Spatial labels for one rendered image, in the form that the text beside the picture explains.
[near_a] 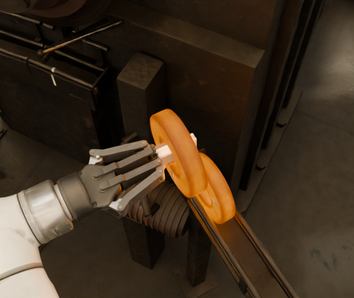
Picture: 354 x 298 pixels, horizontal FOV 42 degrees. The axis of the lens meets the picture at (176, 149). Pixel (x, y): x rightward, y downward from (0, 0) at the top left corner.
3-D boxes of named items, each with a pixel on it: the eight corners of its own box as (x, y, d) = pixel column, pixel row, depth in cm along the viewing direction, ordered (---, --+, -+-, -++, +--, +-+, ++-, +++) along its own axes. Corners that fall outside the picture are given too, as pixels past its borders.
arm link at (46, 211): (48, 252, 74) (83, 235, 76) (31, 232, 67) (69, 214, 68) (30, 206, 79) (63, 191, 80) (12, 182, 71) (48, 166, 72)
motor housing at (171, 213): (140, 229, 168) (127, 154, 123) (194, 256, 163) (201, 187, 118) (122, 260, 162) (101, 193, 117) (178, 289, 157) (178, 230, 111)
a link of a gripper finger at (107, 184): (96, 183, 73) (100, 190, 72) (160, 154, 75) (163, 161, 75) (101, 193, 77) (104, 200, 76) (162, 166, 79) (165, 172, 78)
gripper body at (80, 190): (61, 191, 79) (110, 168, 81) (79, 232, 75) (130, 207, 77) (48, 171, 73) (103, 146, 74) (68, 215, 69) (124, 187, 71)
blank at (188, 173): (161, 90, 78) (143, 98, 77) (205, 153, 69) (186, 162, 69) (171, 146, 90) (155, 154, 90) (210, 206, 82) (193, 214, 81)
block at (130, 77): (143, 107, 128) (137, 46, 107) (169, 119, 126) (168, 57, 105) (124, 136, 123) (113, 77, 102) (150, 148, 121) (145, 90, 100)
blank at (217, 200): (207, 200, 109) (195, 206, 108) (188, 143, 102) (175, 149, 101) (243, 229, 96) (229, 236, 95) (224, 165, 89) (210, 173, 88)
